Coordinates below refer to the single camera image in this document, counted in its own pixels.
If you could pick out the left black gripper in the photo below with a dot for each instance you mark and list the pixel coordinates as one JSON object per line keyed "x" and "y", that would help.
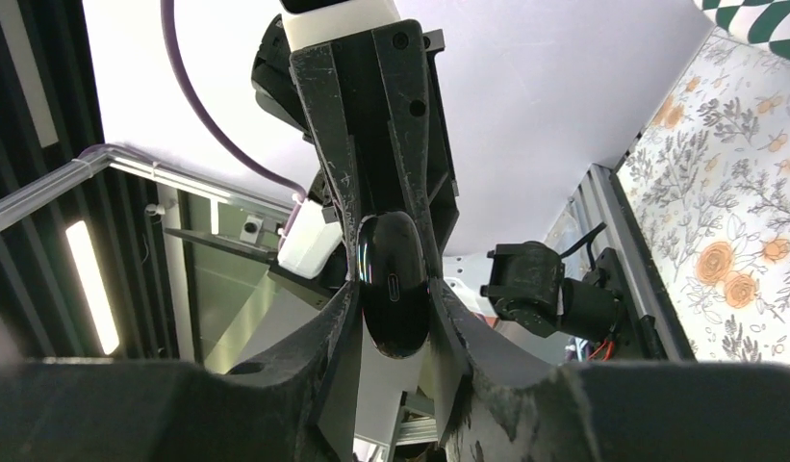
{"x": 374, "y": 106}

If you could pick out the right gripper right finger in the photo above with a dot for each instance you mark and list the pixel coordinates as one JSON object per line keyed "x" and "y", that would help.
{"x": 492, "y": 393}

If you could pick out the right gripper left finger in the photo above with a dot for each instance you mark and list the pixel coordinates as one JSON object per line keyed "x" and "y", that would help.
{"x": 307, "y": 384}

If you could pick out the black earbud charging case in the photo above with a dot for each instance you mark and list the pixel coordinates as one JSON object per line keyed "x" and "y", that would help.
{"x": 394, "y": 294}

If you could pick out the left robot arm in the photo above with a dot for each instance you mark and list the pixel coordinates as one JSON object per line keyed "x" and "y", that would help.
{"x": 317, "y": 229}

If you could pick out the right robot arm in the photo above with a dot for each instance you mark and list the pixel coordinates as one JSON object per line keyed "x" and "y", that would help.
{"x": 528, "y": 286}

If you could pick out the floral tablecloth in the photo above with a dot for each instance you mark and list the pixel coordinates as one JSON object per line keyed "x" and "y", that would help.
{"x": 709, "y": 186}

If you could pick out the green white checkered mat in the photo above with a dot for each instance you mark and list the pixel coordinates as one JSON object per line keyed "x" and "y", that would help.
{"x": 764, "y": 24}

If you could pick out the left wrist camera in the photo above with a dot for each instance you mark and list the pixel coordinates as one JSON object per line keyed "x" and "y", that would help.
{"x": 308, "y": 23}

